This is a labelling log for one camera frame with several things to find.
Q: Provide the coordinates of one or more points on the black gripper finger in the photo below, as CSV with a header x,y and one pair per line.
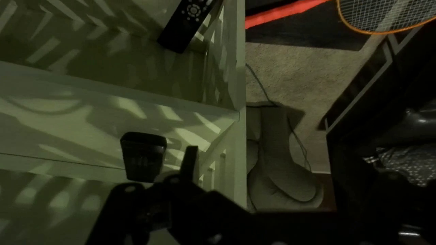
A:
x,y
143,157

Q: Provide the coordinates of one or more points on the white lattice shelf unit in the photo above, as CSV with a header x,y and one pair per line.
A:
x,y
113,100

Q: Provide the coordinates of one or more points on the black leather sofa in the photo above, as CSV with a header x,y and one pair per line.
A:
x,y
363,123

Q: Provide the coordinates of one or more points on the grey fabric object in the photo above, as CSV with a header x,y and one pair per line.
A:
x,y
277,172

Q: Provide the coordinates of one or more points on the black white patterned pillow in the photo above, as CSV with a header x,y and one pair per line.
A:
x,y
409,165

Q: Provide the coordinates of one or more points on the black remote control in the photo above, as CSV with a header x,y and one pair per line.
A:
x,y
186,25

